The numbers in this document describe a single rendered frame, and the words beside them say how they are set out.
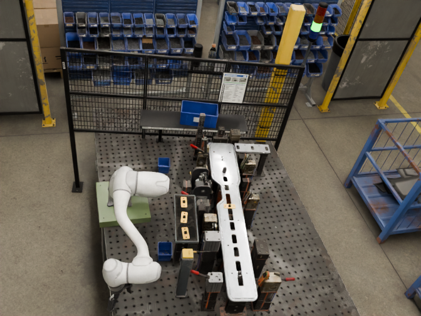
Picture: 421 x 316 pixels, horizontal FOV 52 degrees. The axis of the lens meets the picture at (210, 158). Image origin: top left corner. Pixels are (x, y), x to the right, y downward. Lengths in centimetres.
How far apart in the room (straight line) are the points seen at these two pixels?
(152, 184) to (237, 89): 141
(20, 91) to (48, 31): 94
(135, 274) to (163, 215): 112
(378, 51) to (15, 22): 413
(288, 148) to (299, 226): 187
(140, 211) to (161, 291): 64
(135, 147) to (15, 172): 140
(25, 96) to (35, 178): 93
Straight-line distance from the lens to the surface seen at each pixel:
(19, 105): 507
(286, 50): 354
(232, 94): 364
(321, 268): 333
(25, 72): 481
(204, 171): 301
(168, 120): 359
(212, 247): 277
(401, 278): 453
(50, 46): 565
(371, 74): 608
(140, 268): 226
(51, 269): 392
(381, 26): 565
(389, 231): 453
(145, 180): 252
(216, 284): 265
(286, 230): 342
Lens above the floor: 330
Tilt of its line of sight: 43 degrees down
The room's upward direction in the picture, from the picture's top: 11 degrees clockwise
